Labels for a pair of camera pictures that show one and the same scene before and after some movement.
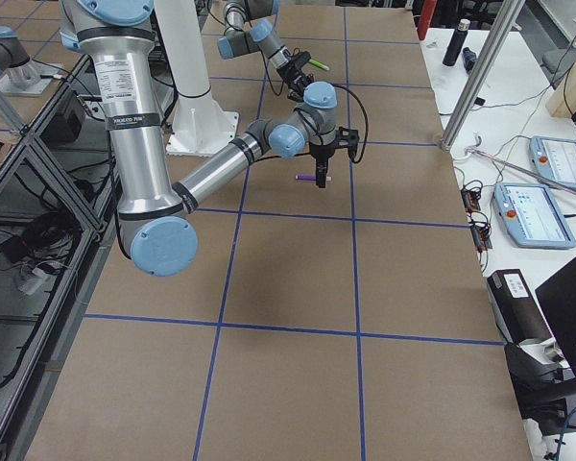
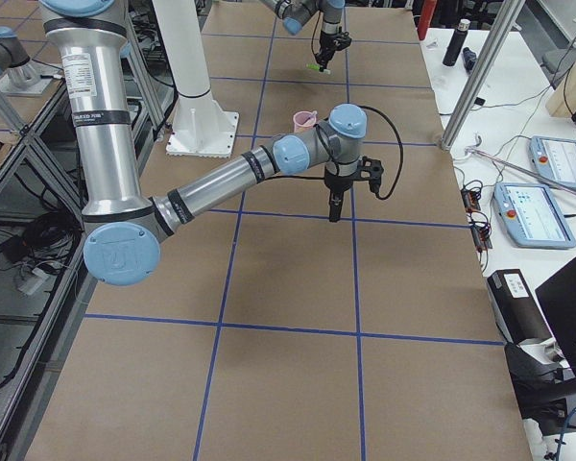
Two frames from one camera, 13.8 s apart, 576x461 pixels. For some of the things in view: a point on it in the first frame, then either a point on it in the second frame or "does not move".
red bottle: [425, 16] does not move
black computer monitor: [569, 300] does not move
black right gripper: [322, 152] -> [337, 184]
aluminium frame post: [503, 27] does not move
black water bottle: [456, 43] does not move
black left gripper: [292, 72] -> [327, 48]
